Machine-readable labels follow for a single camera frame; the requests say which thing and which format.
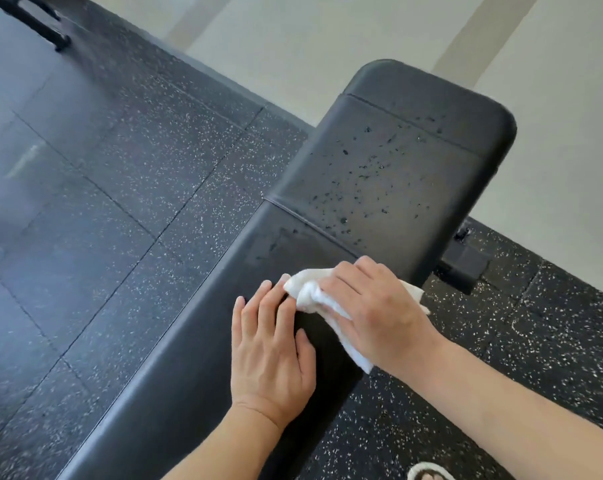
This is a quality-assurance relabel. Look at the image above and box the person's right hand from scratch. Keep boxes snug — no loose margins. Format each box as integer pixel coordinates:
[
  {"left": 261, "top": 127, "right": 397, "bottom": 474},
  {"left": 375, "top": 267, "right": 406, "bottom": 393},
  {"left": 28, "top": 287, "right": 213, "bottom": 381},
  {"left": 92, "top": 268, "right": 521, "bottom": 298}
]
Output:
[{"left": 317, "top": 255, "right": 446, "bottom": 379}]

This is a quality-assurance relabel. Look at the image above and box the person's left hand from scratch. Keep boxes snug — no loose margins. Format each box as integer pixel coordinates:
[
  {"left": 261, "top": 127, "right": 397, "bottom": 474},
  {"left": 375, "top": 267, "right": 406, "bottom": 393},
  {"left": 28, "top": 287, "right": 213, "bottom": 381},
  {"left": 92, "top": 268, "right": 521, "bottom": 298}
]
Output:
[{"left": 230, "top": 274, "right": 317, "bottom": 431}]

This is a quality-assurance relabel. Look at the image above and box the white cloth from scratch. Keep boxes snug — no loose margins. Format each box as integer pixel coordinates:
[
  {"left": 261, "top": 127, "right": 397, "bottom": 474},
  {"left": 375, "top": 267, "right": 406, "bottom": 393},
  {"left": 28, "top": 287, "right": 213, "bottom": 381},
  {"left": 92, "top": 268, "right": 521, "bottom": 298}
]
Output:
[{"left": 283, "top": 268, "right": 431, "bottom": 375}]

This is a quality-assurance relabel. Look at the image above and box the person's right forearm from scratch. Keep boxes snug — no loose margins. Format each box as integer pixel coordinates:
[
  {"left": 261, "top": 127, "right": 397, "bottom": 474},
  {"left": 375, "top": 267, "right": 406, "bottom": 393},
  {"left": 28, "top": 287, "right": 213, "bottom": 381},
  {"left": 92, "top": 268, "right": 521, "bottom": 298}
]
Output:
[{"left": 381, "top": 336, "right": 603, "bottom": 480}]

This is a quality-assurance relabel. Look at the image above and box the person's left forearm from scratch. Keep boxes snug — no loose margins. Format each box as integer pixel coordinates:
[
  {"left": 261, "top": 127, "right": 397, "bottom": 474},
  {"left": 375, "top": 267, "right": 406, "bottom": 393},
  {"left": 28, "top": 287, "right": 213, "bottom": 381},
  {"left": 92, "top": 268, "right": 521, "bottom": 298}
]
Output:
[{"left": 161, "top": 401, "right": 283, "bottom": 480}]

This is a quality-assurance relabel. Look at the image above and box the black padded workout bench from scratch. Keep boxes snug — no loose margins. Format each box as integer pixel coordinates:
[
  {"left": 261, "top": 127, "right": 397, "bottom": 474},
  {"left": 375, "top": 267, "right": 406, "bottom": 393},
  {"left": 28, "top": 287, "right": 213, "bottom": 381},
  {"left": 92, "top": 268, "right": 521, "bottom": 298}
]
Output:
[{"left": 57, "top": 59, "right": 518, "bottom": 480}]

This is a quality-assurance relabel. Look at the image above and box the white sandal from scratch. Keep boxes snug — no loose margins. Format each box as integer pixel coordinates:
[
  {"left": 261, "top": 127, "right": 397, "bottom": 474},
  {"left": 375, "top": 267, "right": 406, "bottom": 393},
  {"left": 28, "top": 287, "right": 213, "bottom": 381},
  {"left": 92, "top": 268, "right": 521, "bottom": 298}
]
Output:
[{"left": 406, "top": 462, "right": 457, "bottom": 480}]

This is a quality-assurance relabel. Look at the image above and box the black metal equipment base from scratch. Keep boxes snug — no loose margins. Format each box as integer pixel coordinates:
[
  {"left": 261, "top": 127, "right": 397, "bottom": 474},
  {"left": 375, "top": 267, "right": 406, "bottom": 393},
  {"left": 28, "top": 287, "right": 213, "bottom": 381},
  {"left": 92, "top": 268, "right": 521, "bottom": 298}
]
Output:
[{"left": 0, "top": 0, "right": 73, "bottom": 53}]

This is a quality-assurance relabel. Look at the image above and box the black metal bench frame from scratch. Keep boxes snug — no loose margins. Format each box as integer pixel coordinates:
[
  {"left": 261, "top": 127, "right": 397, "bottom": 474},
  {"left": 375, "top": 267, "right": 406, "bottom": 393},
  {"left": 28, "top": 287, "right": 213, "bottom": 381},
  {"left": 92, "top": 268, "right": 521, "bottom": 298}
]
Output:
[{"left": 434, "top": 221, "right": 493, "bottom": 296}]

